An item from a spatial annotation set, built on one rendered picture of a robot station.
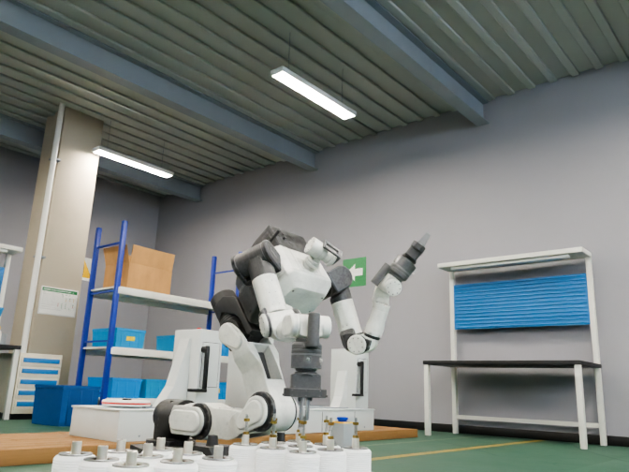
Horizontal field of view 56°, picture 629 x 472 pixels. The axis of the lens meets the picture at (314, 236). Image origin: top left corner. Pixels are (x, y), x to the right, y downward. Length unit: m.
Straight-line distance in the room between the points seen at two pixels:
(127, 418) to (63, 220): 4.89
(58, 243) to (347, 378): 4.39
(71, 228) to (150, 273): 1.61
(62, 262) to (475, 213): 5.26
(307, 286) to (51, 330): 6.22
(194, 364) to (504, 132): 4.86
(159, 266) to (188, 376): 3.18
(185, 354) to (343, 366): 1.87
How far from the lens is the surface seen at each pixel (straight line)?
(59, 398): 6.23
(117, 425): 3.81
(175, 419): 2.57
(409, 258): 2.34
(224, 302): 2.45
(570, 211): 6.97
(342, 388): 5.57
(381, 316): 2.33
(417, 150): 8.07
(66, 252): 8.32
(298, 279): 2.15
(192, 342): 4.28
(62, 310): 8.21
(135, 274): 7.07
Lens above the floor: 0.42
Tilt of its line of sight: 15 degrees up
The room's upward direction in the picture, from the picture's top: 2 degrees clockwise
